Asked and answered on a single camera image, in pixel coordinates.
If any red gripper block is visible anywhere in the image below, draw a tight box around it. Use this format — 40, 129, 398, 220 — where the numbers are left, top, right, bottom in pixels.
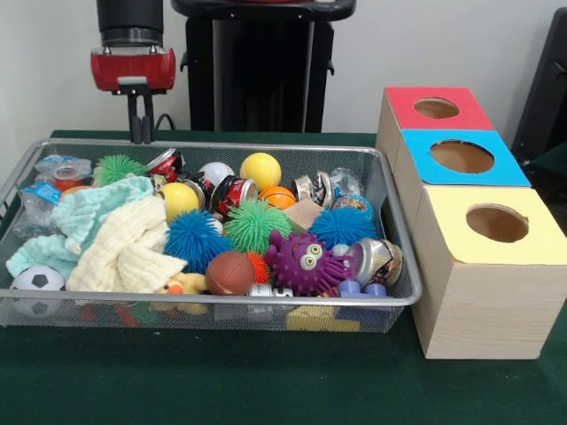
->
90, 46, 177, 145

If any crushed red soda can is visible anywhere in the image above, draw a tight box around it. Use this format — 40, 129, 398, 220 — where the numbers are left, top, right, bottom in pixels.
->
145, 148, 183, 182

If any shallow mesh bin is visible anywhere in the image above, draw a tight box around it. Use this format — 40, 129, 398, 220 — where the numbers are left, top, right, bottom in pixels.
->
0, 137, 424, 334

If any wooden box with three holes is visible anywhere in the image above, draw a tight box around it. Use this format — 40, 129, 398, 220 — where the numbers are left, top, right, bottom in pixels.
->
375, 86, 567, 360

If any yellow smiley ball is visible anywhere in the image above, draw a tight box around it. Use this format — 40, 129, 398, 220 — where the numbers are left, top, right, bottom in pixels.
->
157, 182, 200, 222

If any mint green cloth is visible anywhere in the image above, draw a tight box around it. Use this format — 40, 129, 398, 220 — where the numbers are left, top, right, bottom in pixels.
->
6, 175, 156, 278

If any plain yellow ball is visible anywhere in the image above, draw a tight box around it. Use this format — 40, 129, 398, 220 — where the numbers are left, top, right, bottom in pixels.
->
239, 152, 283, 187

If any blue spiky rubber ball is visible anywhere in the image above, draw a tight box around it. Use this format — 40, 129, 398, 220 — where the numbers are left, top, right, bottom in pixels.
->
309, 207, 377, 250
163, 211, 234, 274

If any cream waffle cloth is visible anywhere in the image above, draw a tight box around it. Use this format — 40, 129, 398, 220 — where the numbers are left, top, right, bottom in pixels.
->
66, 195, 190, 294

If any green spiky rubber ball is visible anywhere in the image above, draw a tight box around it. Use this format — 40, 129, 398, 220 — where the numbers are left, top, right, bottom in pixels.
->
224, 199, 293, 256

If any brown toy football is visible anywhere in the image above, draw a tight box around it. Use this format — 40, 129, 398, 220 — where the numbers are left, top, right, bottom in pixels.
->
206, 251, 257, 297

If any black and white soccer ball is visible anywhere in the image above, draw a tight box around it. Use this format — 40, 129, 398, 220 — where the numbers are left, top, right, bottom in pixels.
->
9, 265, 67, 318

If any purple spiky monster toy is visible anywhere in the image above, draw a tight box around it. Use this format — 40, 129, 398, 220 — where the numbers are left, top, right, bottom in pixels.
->
265, 229, 355, 298

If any dark green table cloth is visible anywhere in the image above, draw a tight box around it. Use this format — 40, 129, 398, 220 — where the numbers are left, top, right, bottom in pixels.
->
0, 128, 567, 425

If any black stand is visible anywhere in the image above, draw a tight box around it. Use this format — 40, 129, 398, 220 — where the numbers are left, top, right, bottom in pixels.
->
511, 6, 567, 167

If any dark green side-table cloth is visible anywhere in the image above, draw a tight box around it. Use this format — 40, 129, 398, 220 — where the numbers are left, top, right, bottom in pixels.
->
531, 145, 567, 187

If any black cable by pedestal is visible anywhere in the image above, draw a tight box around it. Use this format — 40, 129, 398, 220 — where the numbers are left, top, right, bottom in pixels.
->
152, 112, 185, 132

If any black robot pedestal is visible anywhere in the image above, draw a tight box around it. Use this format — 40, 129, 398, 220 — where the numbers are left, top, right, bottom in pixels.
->
170, 0, 358, 133

